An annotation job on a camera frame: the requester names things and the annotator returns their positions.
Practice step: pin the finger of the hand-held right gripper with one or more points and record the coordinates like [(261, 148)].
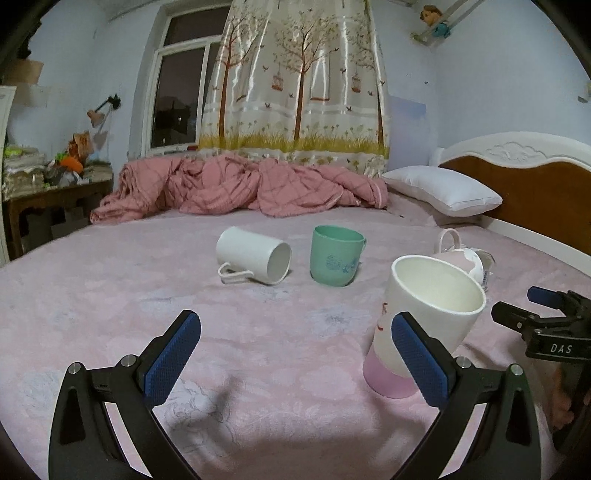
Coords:
[(512, 316), (545, 295)]

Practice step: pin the cardboard box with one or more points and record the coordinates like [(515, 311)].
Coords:
[(28, 71)]

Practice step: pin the white and wooden headboard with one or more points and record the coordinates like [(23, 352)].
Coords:
[(531, 184)]

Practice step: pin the green cup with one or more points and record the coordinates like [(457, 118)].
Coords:
[(334, 258)]

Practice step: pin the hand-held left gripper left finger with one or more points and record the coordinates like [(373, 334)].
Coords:
[(173, 355)]

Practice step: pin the pink bed sheet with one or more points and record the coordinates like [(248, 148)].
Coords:
[(277, 332)]

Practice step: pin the stack of folded cloths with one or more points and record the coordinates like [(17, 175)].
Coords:
[(23, 170)]

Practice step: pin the blue toy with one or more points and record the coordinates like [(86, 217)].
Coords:
[(441, 30)]

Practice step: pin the pink checked quilt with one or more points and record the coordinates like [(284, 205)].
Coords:
[(231, 184)]

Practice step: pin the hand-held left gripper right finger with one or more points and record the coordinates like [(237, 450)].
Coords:
[(420, 364)]

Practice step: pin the plain white cup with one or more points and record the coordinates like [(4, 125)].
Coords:
[(244, 251)]

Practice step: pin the person's right hand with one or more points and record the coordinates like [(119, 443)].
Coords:
[(561, 401)]

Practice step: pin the tall white and pink cup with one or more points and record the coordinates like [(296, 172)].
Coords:
[(434, 286)]

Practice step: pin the brown doll toy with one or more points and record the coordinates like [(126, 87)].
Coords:
[(429, 14)]

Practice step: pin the white-framed window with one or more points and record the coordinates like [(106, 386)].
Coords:
[(178, 92)]

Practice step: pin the white pillow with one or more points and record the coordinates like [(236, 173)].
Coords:
[(438, 189)]

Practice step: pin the pile of clutter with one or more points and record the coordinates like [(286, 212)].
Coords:
[(74, 159)]

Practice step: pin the tree-print curtain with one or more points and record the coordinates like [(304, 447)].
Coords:
[(300, 83)]

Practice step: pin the pink wall lamp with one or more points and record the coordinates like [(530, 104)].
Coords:
[(97, 115)]

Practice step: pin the wooden side table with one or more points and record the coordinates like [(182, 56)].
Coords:
[(41, 198)]

